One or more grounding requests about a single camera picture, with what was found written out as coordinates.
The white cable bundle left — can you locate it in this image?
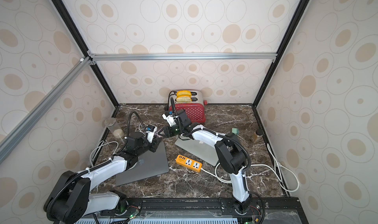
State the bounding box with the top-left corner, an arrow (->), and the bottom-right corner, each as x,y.
88,139 -> 120,161

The yellow toast slice front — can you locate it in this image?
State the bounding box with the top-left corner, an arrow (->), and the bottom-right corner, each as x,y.
176,95 -> 192,103

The black corner frame post right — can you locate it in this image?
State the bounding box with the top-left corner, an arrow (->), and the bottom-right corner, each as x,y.
253,0 -> 310,108

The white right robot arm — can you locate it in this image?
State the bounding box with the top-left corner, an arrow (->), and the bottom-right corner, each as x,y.
161,110 -> 252,204

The orange power strip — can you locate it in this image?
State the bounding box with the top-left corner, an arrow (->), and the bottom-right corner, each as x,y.
175,155 -> 202,172

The clear glass jar with powder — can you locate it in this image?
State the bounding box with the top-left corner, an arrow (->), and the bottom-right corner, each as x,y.
104,117 -> 124,138

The black corner frame post left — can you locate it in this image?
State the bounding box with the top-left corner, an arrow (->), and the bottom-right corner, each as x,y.
51,0 -> 119,108

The diagonal aluminium bar left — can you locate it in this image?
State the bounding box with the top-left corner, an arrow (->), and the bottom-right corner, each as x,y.
1,56 -> 91,162

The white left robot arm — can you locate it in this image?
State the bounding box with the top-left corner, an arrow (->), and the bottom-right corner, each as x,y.
43,132 -> 162,224

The dark grey laptop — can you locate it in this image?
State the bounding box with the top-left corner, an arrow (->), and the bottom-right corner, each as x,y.
116,142 -> 169,186

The amber spice jar black lid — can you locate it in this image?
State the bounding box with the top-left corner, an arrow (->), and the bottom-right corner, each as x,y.
252,129 -> 263,143

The black corner frame post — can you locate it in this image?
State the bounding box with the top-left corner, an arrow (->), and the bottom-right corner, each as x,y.
253,0 -> 310,108
51,0 -> 119,108

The yellow toast slice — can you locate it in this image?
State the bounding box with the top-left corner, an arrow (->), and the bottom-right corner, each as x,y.
176,90 -> 192,97
176,95 -> 192,103

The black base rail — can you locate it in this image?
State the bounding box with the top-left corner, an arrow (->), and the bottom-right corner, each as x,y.
53,196 -> 309,224

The white power strip cable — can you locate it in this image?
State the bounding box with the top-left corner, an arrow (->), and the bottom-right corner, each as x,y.
202,142 -> 300,193

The silver apple laptop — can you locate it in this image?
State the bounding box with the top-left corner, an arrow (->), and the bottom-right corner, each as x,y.
175,138 -> 219,167

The yellow toast slice back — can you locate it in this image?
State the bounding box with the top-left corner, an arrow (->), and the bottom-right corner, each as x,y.
176,90 -> 192,97

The horizontal aluminium bar back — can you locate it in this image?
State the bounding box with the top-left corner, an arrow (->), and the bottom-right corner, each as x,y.
90,52 -> 277,61

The red polka dot toaster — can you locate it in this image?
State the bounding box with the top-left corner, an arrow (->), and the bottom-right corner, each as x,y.
167,90 -> 207,123

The green charger plug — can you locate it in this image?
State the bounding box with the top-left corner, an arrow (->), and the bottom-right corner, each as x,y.
232,128 -> 239,135

